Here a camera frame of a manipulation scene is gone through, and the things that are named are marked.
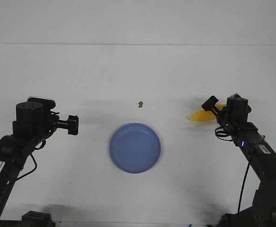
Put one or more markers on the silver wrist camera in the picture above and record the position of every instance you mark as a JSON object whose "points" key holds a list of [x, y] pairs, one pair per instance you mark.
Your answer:
{"points": [[46, 102]]}

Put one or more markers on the blue round plate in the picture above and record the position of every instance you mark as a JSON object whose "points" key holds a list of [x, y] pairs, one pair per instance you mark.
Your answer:
{"points": [[135, 148]]}

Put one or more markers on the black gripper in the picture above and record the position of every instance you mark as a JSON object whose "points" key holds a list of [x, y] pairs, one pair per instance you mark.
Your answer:
{"points": [[218, 111], [55, 122]]}

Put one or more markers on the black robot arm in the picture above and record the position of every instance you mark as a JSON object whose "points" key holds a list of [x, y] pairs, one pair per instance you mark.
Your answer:
{"points": [[233, 121], [35, 123]]}

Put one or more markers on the yellow corn cob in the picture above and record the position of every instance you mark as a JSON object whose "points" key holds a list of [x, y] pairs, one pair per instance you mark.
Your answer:
{"points": [[201, 116]]}

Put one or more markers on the small brown table stain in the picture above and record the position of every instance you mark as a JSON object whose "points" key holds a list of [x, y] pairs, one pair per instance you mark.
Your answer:
{"points": [[140, 104]]}

